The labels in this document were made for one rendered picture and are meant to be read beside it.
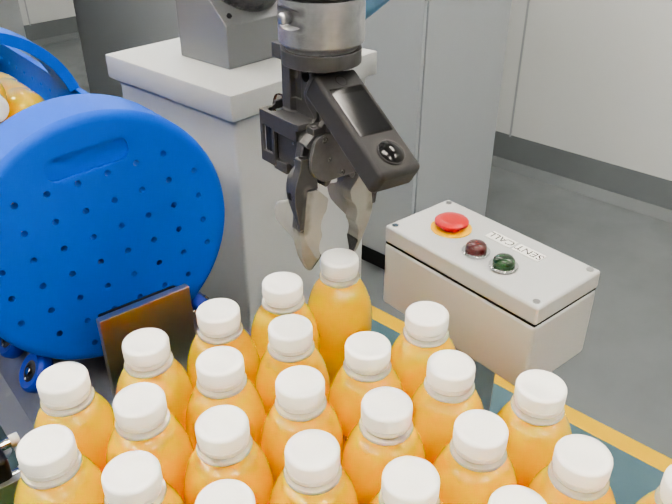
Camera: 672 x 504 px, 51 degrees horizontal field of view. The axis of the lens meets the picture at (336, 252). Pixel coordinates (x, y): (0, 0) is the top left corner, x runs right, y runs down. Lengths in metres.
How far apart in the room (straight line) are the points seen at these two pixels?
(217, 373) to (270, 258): 0.62
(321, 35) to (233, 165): 0.50
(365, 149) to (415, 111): 1.76
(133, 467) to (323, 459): 0.13
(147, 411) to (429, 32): 1.87
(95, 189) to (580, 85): 2.92
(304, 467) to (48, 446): 0.18
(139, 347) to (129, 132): 0.23
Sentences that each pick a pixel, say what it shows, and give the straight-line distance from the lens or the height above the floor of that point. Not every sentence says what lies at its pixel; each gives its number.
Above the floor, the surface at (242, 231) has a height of 0.92.
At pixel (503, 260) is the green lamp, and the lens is 0.69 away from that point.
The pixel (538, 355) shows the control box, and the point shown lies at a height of 1.04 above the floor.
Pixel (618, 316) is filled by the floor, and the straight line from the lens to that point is 2.66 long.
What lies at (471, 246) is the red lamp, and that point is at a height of 1.11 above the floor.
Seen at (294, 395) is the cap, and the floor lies 1.10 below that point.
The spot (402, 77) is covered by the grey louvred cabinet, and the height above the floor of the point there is 0.78.
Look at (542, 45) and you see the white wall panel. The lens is 3.50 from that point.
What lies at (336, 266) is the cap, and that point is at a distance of 0.69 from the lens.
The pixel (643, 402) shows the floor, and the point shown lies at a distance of 2.33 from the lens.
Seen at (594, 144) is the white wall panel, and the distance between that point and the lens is 3.50.
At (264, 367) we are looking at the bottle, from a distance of 0.62.
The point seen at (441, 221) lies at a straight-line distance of 0.74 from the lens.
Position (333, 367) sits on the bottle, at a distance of 0.74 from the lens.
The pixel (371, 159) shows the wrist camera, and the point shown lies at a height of 1.24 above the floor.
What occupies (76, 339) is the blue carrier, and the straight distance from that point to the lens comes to 0.81.
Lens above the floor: 1.46
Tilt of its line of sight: 31 degrees down
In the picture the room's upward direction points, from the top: straight up
